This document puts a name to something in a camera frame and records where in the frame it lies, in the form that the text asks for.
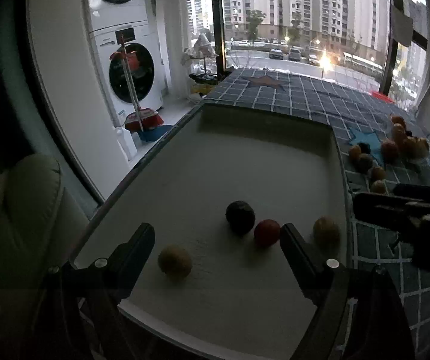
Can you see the checkered dark blue tablecloth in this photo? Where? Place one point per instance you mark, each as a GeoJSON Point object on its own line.
{"type": "Point", "coordinates": [356, 119]}

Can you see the green-brown kiwi fruit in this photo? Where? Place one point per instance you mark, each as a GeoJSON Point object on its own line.
{"type": "Point", "coordinates": [326, 234]}

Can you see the small table lamp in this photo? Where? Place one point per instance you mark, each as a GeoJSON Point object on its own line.
{"type": "Point", "coordinates": [197, 58]}

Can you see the large orange fruit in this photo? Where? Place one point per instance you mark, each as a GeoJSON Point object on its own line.
{"type": "Point", "coordinates": [390, 152]}

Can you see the red plastic basket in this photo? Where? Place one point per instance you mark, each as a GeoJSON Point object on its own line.
{"type": "Point", "coordinates": [382, 97]}

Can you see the small orange tangerine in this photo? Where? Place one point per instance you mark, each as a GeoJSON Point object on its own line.
{"type": "Point", "coordinates": [354, 153]}

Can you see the lower white washing machine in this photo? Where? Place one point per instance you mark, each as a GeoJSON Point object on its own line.
{"type": "Point", "coordinates": [104, 44]}

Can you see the grey sofa cushion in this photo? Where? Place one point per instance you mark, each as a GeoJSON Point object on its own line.
{"type": "Point", "coordinates": [41, 224]}

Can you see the dark plum fruit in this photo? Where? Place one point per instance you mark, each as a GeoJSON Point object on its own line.
{"type": "Point", "coordinates": [240, 216]}

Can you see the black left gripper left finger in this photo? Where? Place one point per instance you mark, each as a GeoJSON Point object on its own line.
{"type": "Point", "coordinates": [112, 279]}

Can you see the white shallow tray box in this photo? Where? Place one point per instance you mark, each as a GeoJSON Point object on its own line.
{"type": "Point", "coordinates": [236, 303]}

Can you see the red broom with pole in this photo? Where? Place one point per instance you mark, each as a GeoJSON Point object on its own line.
{"type": "Point", "coordinates": [131, 75]}

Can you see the yellow-green small fruit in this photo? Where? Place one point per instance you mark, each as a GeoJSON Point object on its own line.
{"type": "Point", "coordinates": [175, 262]}

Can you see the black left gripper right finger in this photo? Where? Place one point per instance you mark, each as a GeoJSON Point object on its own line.
{"type": "Point", "coordinates": [311, 271]}

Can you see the red small apple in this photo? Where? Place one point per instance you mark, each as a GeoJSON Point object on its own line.
{"type": "Point", "coordinates": [267, 233]}

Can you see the glass fruit bowl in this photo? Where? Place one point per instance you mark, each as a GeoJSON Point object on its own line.
{"type": "Point", "coordinates": [409, 146]}

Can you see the white cabinet panel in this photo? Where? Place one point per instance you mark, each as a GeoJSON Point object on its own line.
{"type": "Point", "coordinates": [65, 64]}

